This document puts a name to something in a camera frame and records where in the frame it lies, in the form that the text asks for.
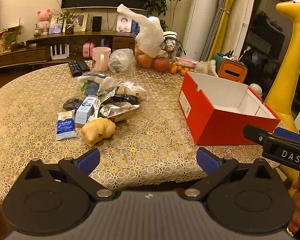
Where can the person's right hand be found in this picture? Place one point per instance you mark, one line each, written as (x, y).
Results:
(297, 202)

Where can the clear plastic bag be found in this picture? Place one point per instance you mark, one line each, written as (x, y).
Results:
(121, 61)

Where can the beige cloth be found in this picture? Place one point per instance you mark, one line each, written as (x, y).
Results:
(206, 68)

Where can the silver foil packet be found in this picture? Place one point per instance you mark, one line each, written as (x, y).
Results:
(115, 111)

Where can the black remote control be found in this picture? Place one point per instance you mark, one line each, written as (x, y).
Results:
(83, 65)
(74, 68)

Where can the grassy potted plant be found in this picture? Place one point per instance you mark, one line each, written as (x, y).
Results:
(69, 27)

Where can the yellow giraffe toy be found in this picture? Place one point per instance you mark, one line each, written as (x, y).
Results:
(290, 67)

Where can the clear fruit container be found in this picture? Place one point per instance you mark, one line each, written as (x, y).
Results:
(173, 52)

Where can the wooden photo frame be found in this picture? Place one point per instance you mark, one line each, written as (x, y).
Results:
(80, 21)

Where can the red apple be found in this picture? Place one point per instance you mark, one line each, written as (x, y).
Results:
(145, 60)
(162, 64)

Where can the white router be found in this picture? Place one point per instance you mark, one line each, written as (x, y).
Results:
(60, 53)

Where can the orange and green tissue box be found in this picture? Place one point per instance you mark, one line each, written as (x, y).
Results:
(231, 70)

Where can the grey curtain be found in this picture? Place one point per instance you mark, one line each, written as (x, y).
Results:
(218, 22)

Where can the yellow curtain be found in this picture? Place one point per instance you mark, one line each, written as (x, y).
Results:
(227, 22)

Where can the white portrait photo frame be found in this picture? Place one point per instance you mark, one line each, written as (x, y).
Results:
(124, 23)

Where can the red cardboard box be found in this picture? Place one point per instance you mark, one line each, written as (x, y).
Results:
(215, 126)

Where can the wooden television cabinet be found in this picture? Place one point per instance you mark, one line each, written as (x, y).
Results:
(27, 55)

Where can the pink packet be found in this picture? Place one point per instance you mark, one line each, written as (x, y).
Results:
(187, 61)

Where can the yellow pig toy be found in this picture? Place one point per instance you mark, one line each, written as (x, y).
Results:
(97, 131)

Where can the jar with striped lid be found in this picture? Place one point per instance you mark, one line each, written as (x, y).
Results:
(170, 38)

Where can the pile of tangerines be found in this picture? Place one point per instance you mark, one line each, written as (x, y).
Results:
(181, 70)

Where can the light blue carton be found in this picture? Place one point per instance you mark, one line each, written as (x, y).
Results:
(83, 111)

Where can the white standing air conditioner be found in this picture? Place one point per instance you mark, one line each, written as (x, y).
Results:
(202, 17)

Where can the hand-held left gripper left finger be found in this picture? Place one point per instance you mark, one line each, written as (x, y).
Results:
(90, 160)

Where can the colourful photo print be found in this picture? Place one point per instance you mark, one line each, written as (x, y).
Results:
(55, 26)

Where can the large green potted plant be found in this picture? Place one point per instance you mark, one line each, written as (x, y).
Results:
(157, 0)

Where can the small leafy potted plant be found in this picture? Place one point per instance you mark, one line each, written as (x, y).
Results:
(11, 36)

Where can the gold lace-covered desktop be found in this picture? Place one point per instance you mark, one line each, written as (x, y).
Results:
(152, 135)

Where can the white printed packet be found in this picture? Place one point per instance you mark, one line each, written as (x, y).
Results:
(133, 90)

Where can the pink plastic container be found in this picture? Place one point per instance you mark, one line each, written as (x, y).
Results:
(88, 49)

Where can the blue snack packet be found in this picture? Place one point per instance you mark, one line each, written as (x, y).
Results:
(65, 127)

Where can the blue picture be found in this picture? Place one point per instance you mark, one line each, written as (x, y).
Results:
(135, 26)

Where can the black glossy packet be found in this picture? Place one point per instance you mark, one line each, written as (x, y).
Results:
(125, 98)

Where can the white and black snack packet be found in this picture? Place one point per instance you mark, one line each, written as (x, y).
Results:
(109, 95)

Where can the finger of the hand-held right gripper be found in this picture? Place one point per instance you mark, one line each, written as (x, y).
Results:
(252, 131)
(287, 133)

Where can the white and blue plastic bag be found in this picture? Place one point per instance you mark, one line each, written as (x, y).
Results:
(92, 85)

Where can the pink pig figure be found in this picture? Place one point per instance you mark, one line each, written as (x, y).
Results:
(43, 21)

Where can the black speaker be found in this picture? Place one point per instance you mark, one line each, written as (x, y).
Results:
(96, 23)

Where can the dark crumpled packet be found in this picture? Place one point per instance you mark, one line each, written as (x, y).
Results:
(71, 103)

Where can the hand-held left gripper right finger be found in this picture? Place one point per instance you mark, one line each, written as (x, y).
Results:
(208, 162)

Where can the pink mug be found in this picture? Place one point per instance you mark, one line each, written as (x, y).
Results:
(101, 58)

